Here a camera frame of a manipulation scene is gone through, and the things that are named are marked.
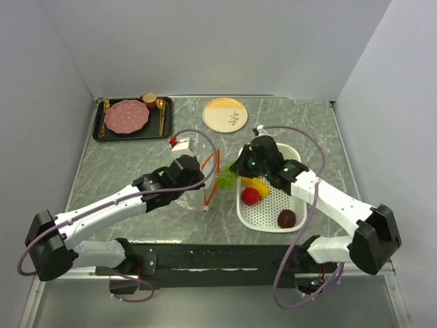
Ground green toy grapes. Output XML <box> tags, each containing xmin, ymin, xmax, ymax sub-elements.
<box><xmin>216</xmin><ymin>165</ymin><xmax>239</xmax><ymax>190</ymax></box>

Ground clear orange zip bag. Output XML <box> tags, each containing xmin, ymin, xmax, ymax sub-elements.
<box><xmin>171</xmin><ymin>141</ymin><xmax>221</xmax><ymax>213</ymax></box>

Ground red toy fruit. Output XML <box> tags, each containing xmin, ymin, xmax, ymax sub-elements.
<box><xmin>240</xmin><ymin>187</ymin><xmax>262</xmax><ymax>206</ymax></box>

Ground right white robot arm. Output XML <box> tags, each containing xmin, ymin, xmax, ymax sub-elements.
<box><xmin>229</xmin><ymin>135</ymin><xmax>401</xmax><ymax>275</ymax></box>

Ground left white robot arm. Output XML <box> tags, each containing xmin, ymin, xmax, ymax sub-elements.
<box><xmin>25</xmin><ymin>155</ymin><xmax>206</xmax><ymax>282</ymax></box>

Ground yellow toy banana piece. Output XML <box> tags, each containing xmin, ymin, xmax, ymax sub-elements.
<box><xmin>241</xmin><ymin>177</ymin><xmax>270</xmax><ymax>197</ymax></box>

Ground black serving tray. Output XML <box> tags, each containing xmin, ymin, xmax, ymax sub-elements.
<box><xmin>92</xmin><ymin>97</ymin><xmax>173</xmax><ymax>142</ymax></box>

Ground cream orange round plate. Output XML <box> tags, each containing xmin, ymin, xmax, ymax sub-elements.
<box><xmin>202</xmin><ymin>98</ymin><xmax>249</xmax><ymax>133</ymax></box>

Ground white perforated plastic basket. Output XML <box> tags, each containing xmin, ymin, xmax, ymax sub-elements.
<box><xmin>236</xmin><ymin>142</ymin><xmax>307</xmax><ymax>232</ymax></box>

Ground dark maroon toy fruit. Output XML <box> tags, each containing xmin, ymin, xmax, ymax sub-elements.
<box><xmin>277</xmin><ymin>209</ymin><xmax>296</xmax><ymax>229</ymax></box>

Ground gold spoon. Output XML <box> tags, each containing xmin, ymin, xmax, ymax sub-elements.
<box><xmin>156</xmin><ymin>98</ymin><xmax>166</xmax><ymax>110</ymax></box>

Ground pink dotted plate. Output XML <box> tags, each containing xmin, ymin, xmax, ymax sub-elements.
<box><xmin>104</xmin><ymin>100</ymin><xmax>150</xmax><ymax>135</ymax></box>

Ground orange cup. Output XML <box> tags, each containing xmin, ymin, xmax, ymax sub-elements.
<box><xmin>140</xmin><ymin>92</ymin><xmax>158</xmax><ymax>109</ymax></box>

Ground gold fork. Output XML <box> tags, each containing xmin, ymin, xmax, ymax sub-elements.
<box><xmin>98</xmin><ymin>99</ymin><xmax>110</xmax><ymax>138</ymax></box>

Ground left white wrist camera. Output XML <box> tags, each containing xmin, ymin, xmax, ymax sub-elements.
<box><xmin>171</xmin><ymin>137</ymin><xmax>193</xmax><ymax>156</ymax></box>

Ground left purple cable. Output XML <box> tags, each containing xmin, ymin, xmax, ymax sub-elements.
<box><xmin>16</xmin><ymin>128</ymin><xmax>220</xmax><ymax>277</ymax></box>

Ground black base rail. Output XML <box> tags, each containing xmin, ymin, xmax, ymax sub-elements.
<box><xmin>114</xmin><ymin>238</ymin><xmax>287</xmax><ymax>290</ymax></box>

